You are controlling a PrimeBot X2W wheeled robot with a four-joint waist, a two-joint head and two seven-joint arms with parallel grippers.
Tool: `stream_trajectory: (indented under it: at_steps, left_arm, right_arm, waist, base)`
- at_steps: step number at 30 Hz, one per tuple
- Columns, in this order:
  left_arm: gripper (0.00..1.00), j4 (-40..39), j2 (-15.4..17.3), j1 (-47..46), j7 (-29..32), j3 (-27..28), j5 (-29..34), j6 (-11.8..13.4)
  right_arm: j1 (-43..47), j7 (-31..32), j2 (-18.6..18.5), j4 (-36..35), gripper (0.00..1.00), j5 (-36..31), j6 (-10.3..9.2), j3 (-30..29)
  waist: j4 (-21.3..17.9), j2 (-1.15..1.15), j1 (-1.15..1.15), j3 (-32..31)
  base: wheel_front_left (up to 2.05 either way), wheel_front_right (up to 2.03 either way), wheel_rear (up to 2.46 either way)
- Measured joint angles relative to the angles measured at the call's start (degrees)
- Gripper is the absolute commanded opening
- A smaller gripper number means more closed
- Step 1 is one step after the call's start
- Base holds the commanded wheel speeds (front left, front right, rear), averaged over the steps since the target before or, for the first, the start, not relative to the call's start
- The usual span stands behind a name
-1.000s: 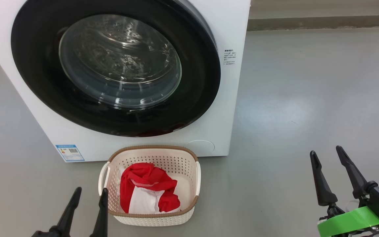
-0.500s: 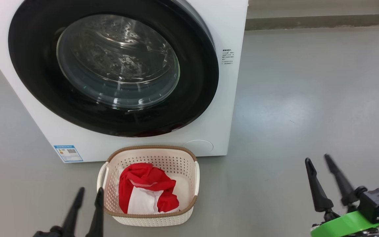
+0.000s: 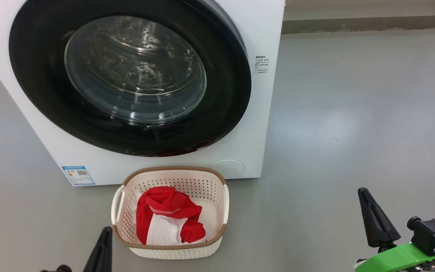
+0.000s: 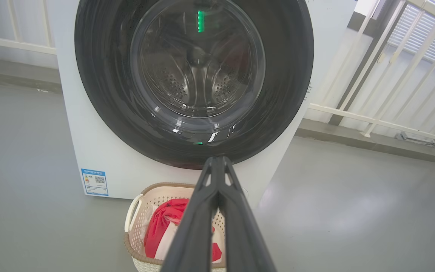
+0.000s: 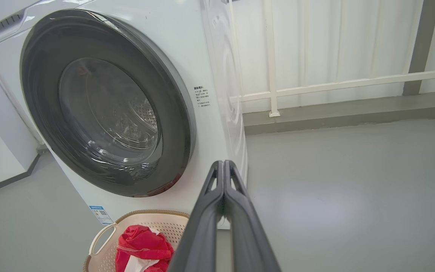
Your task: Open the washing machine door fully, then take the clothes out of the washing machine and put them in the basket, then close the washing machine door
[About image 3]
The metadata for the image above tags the blue energy label sticker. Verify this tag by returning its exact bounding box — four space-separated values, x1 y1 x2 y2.
61 165 96 185

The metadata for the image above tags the black glass washer door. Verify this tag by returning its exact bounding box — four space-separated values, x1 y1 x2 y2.
9 0 252 157

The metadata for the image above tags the red and white garment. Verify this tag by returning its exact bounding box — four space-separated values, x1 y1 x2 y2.
136 186 207 246

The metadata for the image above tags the cream basket with brown rim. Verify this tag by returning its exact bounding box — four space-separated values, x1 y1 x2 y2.
111 166 230 260

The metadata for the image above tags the black printed text sticker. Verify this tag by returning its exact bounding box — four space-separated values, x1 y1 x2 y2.
255 56 269 74

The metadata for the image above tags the white front-load washing machine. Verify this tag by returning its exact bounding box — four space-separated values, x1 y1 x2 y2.
0 0 286 186

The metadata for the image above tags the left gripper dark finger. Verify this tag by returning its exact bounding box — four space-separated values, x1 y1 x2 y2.
83 227 113 272

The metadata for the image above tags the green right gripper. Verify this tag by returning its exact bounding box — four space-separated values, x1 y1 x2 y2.
355 188 435 272

